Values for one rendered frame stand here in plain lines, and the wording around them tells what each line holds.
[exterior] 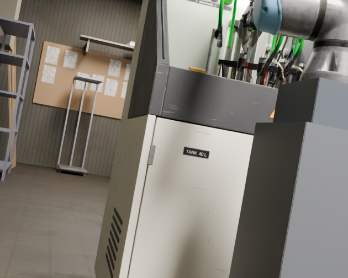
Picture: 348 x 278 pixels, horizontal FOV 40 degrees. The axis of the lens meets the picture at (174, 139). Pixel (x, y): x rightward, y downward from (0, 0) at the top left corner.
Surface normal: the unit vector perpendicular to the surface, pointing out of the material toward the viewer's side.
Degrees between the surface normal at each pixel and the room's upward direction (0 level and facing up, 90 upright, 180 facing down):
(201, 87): 90
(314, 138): 90
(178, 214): 90
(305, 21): 125
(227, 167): 90
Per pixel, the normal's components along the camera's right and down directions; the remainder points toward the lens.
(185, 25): 0.21, 0.01
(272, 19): -0.17, 0.67
